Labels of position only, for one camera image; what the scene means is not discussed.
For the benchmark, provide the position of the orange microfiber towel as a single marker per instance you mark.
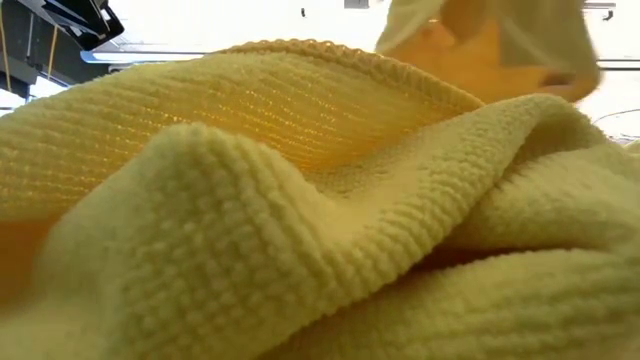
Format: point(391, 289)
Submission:
point(475, 65)

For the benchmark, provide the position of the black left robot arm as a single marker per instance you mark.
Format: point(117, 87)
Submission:
point(85, 20)

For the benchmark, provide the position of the ceiling light fixture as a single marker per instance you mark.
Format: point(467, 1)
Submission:
point(150, 56)

